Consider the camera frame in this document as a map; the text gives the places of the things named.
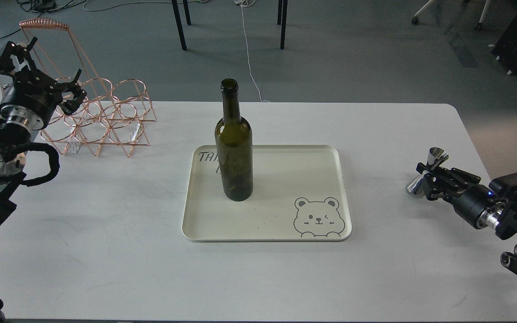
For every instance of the cream bear serving tray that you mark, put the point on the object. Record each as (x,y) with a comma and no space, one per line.
(298,195)

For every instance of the black table leg right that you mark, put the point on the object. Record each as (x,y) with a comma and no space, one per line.
(282,11)

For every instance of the black table leg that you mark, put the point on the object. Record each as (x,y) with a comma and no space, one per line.
(179,22)
(282,11)

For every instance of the dark green wine bottle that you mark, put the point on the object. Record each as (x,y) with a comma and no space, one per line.
(233,140)

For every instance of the steel double jigger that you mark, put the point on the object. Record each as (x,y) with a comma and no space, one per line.
(435,157)

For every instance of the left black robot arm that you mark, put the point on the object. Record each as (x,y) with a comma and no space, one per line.
(16,140)

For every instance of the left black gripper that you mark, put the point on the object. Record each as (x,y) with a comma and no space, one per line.
(35,95)

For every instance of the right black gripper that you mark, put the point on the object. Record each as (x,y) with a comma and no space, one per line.
(477,205)

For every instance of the black table leg left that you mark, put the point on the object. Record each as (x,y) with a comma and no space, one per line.
(179,22)

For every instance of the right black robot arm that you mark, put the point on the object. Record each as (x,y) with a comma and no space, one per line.
(506,186)

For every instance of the copper wire wine rack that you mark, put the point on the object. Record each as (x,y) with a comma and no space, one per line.
(111,114)

